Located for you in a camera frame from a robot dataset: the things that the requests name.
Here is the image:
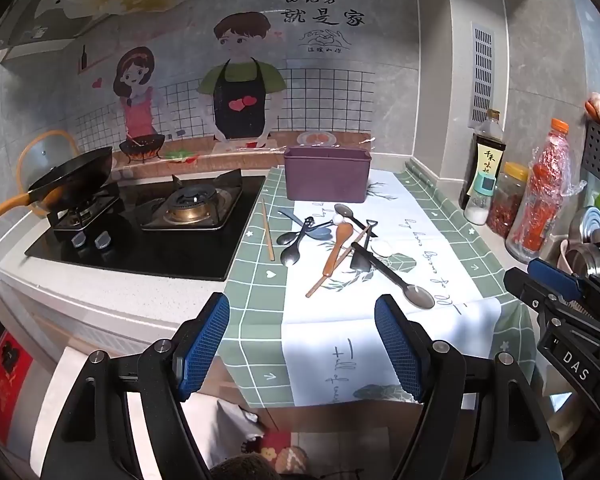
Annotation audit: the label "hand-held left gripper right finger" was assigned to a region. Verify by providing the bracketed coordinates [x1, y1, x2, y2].
[374, 294, 565, 480]

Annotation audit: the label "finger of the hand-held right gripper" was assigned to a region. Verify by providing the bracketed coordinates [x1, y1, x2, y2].
[503, 267, 600, 347]
[527, 257, 600, 311]

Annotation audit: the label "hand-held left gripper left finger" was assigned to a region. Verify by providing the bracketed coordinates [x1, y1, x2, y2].
[40, 293, 230, 480]

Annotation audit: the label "large black-handled metal spoon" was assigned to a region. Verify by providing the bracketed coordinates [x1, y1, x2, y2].
[350, 241, 437, 309]

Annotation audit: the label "black bar-handled shovel spoon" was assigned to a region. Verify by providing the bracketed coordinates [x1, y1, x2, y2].
[349, 247, 372, 274]

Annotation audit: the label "wooden chopstick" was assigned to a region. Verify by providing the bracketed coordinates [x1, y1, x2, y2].
[305, 225, 372, 299]
[261, 199, 276, 262]

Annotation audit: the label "dark grey metal spoon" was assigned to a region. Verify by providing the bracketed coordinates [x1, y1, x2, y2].
[280, 220, 317, 267]
[276, 217, 315, 247]

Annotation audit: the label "brown wooden spoon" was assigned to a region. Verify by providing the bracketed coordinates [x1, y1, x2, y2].
[322, 221, 355, 278]

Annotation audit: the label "grey steel spoon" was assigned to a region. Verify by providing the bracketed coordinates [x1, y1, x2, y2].
[334, 203, 368, 228]

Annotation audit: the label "purple plastic utensil box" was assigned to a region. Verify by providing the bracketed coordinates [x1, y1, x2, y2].
[283, 146, 372, 204]

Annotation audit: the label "stainless steel pots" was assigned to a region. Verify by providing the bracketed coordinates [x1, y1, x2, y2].
[567, 205, 600, 281]

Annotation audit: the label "yellow-lidded chili flake jar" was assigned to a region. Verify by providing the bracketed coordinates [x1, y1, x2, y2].
[486, 162, 530, 240]

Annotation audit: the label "black glass gas stove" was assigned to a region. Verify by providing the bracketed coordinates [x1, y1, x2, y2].
[24, 167, 267, 282]

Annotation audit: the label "teal-capped salt shaker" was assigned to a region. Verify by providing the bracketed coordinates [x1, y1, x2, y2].
[463, 162, 499, 226]

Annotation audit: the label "flowered floor mat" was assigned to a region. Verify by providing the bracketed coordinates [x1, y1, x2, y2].
[257, 430, 311, 474]

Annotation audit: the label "dark soy sauce bottle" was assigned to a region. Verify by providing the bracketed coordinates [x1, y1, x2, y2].
[459, 108, 507, 211]

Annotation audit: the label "gas stove burner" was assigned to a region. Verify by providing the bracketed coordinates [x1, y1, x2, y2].
[140, 169, 244, 231]

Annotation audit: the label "green checked white tablecloth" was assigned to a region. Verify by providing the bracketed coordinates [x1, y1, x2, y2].
[219, 157, 536, 408]

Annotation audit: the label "black burner pan support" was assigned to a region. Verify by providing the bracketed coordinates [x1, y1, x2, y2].
[47, 182, 124, 229]

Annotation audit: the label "red printed cabinet sticker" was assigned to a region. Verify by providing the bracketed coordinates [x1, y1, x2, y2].
[0, 334, 34, 432]

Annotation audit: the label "white vent grille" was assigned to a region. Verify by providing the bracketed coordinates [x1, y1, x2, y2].
[469, 22, 496, 124]

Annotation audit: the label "orange-rimmed glass lid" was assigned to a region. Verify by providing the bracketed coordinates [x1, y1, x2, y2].
[16, 130, 81, 196]

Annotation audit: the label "grey range hood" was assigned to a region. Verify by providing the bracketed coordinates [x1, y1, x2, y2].
[0, 7, 126, 64]

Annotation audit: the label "black wok with orange handle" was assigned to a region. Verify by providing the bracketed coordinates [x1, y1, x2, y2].
[0, 147, 115, 231]

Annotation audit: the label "cartoon couple wall poster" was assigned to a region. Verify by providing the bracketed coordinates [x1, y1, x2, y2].
[0, 0, 417, 167]

